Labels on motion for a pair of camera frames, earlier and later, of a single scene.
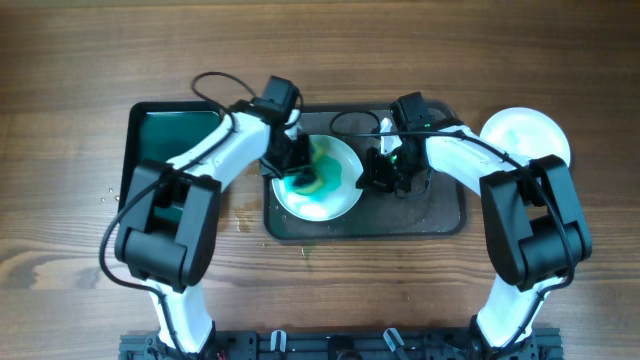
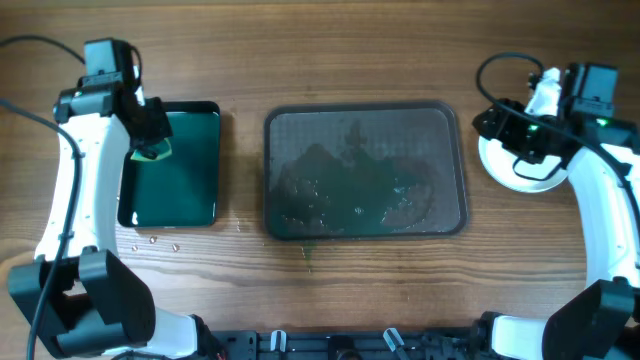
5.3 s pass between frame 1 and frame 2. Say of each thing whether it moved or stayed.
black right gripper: moved
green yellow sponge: moved
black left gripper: moved
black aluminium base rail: stayed
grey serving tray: stayed
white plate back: moved
